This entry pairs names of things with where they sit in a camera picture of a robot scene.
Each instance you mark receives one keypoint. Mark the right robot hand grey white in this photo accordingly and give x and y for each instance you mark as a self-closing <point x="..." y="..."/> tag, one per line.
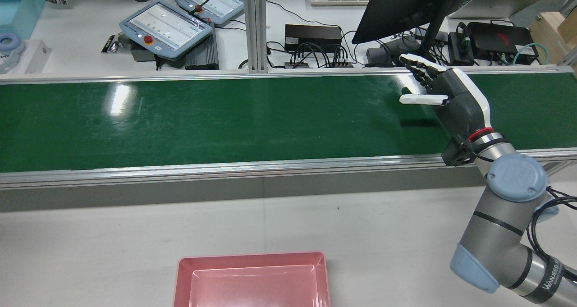
<point x="464" y="104"/>

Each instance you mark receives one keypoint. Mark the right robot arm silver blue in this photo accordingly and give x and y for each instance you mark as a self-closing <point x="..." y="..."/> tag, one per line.
<point x="496" y="226"/>

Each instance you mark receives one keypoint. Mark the wooden box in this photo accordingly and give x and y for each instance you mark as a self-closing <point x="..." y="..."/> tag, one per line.
<point x="552" y="34"/>

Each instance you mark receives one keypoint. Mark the black rectangular box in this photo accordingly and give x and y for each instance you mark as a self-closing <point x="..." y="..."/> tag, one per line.
<point x="313" y="36"/>

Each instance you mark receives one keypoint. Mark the black finned power box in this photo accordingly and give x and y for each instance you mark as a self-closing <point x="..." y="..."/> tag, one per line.
<point x="205" y="54"/>

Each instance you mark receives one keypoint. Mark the pink plastic box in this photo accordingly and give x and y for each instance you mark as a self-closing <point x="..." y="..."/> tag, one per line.
<point x="252" y="289"/>

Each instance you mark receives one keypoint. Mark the grey metal box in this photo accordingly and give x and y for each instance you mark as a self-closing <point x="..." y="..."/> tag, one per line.
<point x="143" y="53"/>

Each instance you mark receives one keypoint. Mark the white cardboard box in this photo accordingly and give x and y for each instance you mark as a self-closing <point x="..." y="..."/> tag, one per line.
<point x="38" y="54"/>

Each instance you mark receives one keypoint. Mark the black power adapter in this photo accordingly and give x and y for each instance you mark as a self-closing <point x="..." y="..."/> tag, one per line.
<point x="460" y="50"/>

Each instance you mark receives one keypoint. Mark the black device with logo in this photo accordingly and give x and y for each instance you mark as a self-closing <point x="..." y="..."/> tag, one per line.
<point x="500" y="38"/>

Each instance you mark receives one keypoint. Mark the silver laptop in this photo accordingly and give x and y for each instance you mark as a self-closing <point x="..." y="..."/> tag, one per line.
<point x="496" y="5"/>

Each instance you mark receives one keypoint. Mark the black monitor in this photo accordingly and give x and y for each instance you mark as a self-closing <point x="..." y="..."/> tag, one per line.
<point x="396" y="9"/>

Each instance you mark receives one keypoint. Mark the green conveyor belt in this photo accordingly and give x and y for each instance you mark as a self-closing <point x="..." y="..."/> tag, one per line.
<point x="225" y="117"/>

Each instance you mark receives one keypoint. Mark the teach pendant with red button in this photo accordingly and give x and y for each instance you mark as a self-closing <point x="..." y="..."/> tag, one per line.
<point x="167" y="27"/>

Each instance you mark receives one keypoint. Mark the clear bag with black header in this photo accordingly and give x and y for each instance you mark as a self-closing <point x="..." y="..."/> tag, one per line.
<point x="118" y="43"/>

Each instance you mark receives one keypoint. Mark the translucent blue container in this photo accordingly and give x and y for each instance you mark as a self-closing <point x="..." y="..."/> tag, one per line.
<point x="18" y="9"/>

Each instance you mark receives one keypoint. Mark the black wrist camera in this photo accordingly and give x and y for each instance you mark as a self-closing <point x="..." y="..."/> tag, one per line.
<point x="455" y="155"/>

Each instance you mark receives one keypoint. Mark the silver metal post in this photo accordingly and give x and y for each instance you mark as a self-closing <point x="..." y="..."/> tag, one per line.
<point x="254" y="27"/>

